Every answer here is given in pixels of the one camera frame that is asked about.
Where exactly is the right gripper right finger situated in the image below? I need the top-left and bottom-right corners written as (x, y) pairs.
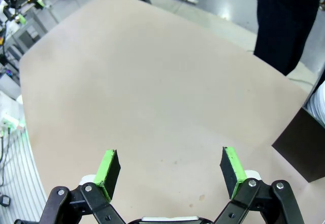
top-left (215, 146), bottom-right (305, 224)

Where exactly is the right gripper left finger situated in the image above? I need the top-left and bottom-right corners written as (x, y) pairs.
top-left (39, 149), bottom-right (125, 224)

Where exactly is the dark brown box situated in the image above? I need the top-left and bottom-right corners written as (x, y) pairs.
top-left (271, 106), bottom-right (325, 183)

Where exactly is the white ribbed mat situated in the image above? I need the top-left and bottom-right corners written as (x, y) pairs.
top-left (0, 122), bottom-right (48, 224)

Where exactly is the stack of white plates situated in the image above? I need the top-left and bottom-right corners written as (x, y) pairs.
top-left (306, 80), bottom-right (325, 129)

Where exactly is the person in black hoodie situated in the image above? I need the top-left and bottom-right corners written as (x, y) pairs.
top-left (253, 0), bottom-right (323, 77)

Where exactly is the grey lab workbench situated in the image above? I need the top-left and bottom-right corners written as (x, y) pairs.
top-left (0, 0), bottom-right (64, 65)

